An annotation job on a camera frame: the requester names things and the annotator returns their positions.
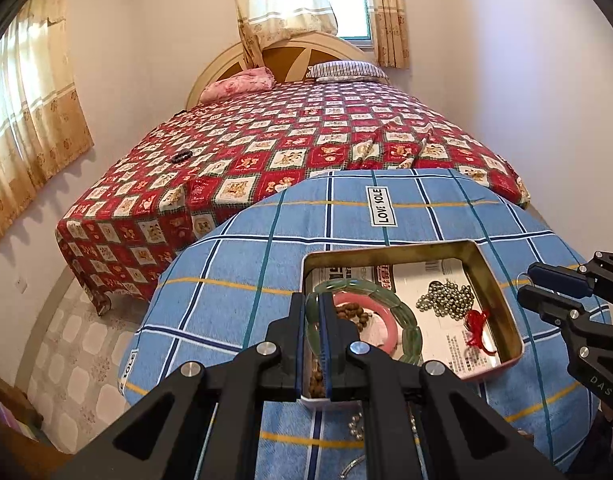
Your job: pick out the thin silver bangle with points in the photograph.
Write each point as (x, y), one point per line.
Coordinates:
(351, 465)

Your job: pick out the red patterned bedsheet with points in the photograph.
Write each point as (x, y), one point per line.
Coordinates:
(266, 135)

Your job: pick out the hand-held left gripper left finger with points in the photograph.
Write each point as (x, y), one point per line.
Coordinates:
(289, 350)

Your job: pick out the pink bangle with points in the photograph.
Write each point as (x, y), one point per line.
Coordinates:
(386, 317)

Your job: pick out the window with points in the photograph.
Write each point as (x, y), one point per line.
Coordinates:
(354, 5)

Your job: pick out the cream wooden headboard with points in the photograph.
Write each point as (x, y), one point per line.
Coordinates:
(226, 60)

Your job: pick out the white beige window curtain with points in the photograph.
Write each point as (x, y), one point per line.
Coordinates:
(281, 0)

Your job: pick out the brown wooden furniture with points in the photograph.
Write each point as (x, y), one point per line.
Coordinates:
(11, 435)

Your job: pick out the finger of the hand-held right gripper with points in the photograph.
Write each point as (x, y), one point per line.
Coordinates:
(541, 300)
(561, 280)

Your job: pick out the wide beige floral curtain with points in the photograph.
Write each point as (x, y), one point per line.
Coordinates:
(31, 110)

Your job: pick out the blue plaid tablecloth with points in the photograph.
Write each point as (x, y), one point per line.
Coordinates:
(226, 280)

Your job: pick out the pink metal tin box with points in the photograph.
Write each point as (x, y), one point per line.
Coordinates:
(496, 300)

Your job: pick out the pink pillow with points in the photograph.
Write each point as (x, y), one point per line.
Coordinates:
(236, 85)

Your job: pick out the narrow beige floral curtain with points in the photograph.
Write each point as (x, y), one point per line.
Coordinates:
(389, 15)

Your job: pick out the wall socket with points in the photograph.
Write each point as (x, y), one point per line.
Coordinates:
(21, 286)

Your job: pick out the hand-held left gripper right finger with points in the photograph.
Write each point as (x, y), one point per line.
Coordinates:
(326, 340)

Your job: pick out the green jade bangle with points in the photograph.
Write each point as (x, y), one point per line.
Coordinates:
(411, 330)

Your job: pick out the striped pillow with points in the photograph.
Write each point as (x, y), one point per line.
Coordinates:
(346, 71)

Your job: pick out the printed paper liner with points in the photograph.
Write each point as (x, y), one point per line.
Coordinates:
(436, 345)

